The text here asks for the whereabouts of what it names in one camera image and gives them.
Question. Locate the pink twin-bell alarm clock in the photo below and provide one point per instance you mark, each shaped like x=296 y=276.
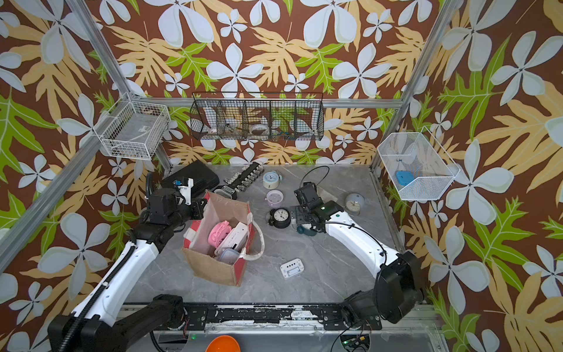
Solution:
x=218 y=234

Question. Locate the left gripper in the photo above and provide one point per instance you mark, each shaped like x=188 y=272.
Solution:
x=197 y=204

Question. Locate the white rectangular digital clock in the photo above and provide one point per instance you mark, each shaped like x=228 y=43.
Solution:
x=235 y=240

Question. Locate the mirror digital clock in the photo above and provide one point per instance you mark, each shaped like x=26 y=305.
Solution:
x=325 y=195

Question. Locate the blue square alarm clock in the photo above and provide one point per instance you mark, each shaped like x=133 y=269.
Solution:
x=229 y=256

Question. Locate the white wire basket left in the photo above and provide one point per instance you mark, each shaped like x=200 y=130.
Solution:
x=133 y=128

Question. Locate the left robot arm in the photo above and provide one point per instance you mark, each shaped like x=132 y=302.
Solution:
x=93 y=325

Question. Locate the white wire basket right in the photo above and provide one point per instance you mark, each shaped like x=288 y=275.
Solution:
x=422 y=154

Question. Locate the white wire basket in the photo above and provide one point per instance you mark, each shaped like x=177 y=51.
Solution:
x=133 y=128
x=422 y=154

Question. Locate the socket set on black rail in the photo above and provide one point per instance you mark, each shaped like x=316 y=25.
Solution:
x=240 y=181

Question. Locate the orange bowl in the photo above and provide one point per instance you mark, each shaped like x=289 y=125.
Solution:
x=224 y=343

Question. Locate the dark green alarm clock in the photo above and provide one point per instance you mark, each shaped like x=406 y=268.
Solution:
x=306 y=229

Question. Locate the canvas bag with red sides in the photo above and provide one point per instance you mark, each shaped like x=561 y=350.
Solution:
x=200 y=255

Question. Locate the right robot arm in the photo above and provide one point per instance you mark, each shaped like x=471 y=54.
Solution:
x=398 y=286

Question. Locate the blue object in basket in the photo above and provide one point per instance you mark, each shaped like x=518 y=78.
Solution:
x=404 y=177

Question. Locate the grey round globe clock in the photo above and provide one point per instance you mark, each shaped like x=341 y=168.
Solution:
x=354 y=203

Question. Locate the small white digital clock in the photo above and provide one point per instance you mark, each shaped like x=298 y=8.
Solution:
x=292 y=268

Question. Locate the lilac round alarm clock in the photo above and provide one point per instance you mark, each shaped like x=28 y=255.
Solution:
x=274 y=198

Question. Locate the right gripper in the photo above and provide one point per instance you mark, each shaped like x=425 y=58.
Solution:
x=297 y=210

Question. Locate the black wire basket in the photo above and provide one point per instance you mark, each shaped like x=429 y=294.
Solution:
x=258 y=115

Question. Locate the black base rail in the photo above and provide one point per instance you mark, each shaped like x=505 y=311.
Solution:
x=326 y=317

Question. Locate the black twin-bell alarm clock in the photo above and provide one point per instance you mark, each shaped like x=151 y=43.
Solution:
x=279 y=218

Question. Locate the cream and blue alarm clock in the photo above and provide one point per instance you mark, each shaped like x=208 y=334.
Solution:
x=271 y=180

